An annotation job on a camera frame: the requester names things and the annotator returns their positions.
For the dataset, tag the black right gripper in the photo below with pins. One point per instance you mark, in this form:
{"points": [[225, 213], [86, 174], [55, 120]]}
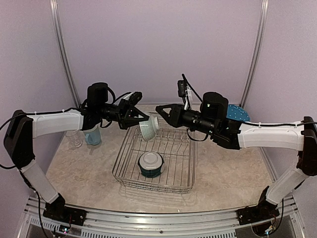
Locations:
{"points": [[175, 117]]}

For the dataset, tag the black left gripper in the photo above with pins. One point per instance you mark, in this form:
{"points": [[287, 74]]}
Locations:
{"points": [[125, 106]]}

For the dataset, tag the grey green bowl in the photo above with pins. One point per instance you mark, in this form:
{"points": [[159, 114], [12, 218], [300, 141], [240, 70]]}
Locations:
{"points": [[149, 128]]}

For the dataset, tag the light blue faceted mug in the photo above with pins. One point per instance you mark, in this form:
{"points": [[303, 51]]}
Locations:
{"points": [[93, 136]]}

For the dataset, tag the dark teal bowl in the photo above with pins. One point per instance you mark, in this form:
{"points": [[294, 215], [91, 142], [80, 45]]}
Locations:
{"points": [[151, 164]]}

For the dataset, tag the clear drinking glass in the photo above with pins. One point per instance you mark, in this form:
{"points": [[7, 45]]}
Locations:
{"points": [[74, 139]]}

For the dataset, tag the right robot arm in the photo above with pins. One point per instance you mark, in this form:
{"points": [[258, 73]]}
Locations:
{"points": [[299, 136]]}

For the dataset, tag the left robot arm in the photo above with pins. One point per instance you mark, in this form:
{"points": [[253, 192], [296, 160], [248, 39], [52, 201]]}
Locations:
{"points": [[24, 127]]}

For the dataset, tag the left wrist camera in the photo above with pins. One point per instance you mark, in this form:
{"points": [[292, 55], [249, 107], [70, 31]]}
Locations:
{"points": [[133, 97]]}

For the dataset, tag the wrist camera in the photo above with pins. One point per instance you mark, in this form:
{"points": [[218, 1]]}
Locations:
{"points": [[185, 92], [133, 97]]}

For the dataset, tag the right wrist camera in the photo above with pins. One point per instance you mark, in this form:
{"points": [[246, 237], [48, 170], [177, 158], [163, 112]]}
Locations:
{"points": [[185, 92]]}

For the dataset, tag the metal wire dish rack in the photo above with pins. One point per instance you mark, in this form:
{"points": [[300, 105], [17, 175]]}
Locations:
{"points": [[177, 150]]}

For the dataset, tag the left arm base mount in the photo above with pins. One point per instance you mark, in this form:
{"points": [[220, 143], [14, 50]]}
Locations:
{"points": [[65, 214]]}

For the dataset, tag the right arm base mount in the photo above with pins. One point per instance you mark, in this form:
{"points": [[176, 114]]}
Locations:
{"points": [[257, 213]]}

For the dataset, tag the left aluminium wall post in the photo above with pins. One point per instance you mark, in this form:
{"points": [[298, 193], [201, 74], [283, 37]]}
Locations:
{"points": [[62, 51]]}

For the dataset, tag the aluminium wall post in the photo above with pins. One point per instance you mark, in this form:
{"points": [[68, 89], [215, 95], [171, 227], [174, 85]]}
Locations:
{"points": [[62, 51], [256, 52]]}

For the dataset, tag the aluminium front rail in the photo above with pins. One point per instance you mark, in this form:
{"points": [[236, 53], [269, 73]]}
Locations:
{"points": [[101, 223]]}

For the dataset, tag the right aluminium wall post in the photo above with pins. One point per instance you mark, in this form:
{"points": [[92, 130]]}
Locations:
{"points": [[256, 52]]}

